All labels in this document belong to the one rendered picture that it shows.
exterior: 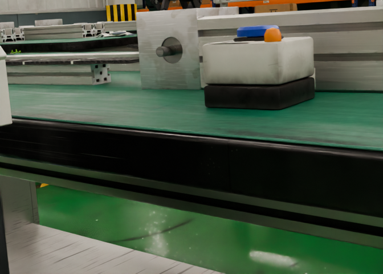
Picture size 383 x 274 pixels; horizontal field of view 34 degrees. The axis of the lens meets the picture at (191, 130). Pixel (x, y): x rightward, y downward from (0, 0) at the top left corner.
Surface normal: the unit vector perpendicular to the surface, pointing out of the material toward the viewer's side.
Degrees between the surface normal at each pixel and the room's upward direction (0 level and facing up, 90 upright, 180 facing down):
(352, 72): 90
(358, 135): 0
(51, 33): 90
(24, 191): 90
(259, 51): 90
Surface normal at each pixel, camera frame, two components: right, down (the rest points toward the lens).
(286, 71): 0.83, 0.05
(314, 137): -0.06, -0.98
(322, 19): -0.55, 0.18
